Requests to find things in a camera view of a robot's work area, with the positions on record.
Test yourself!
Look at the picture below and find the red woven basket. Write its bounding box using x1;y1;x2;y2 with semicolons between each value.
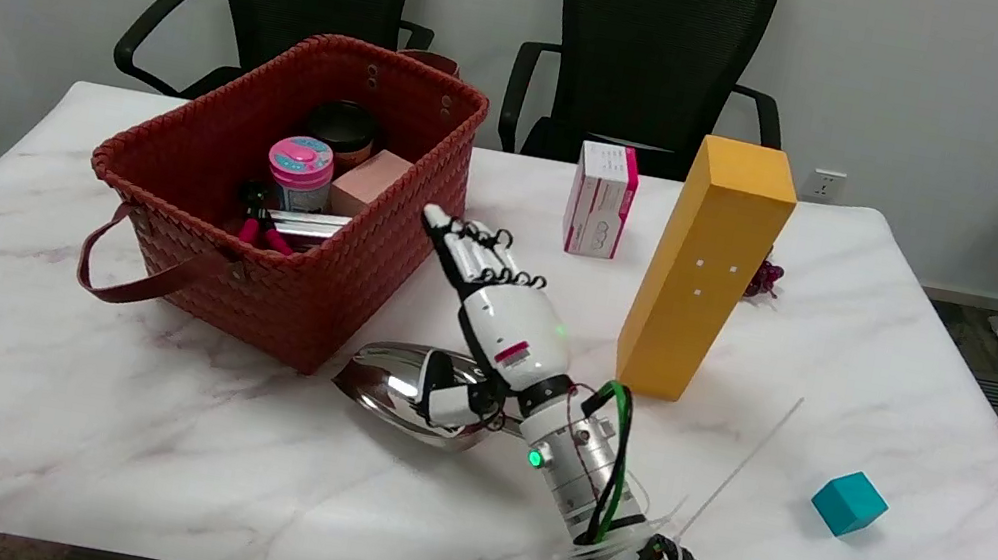
62;0;498;399

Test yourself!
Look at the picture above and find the white pink carton box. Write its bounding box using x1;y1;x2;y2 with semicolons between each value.
557;137;646;264

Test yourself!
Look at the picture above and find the pink lid jar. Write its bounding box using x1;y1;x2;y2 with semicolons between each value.
260;131;341;219

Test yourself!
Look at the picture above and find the teal cube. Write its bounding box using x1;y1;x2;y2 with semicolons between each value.
806;464;895;545

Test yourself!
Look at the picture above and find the pale pink block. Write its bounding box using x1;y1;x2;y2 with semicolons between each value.
327;142;416;227

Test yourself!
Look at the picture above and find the yellow rectangular box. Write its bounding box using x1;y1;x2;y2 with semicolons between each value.
609;126;806;417

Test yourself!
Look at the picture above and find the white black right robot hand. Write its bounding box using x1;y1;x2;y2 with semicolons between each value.
387;203;599;450

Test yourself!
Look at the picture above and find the purple grape bunch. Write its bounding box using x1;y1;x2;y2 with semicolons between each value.
741;246;788;305

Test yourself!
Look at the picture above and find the dark round tin can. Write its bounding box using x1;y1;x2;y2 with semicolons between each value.
300;95;384;174

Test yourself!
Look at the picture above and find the shiny metal scoop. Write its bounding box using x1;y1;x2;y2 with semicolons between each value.
324;332;546;465

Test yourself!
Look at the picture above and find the black pink mini tripod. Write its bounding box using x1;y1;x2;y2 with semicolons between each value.
229;178;305;259

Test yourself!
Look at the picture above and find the silver metal bar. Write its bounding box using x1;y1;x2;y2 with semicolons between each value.
263;203;353;249

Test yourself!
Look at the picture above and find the white wall outlet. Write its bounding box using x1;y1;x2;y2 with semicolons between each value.
802;167;848;206

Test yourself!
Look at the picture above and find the green cable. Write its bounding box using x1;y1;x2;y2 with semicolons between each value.
543;374;644;560

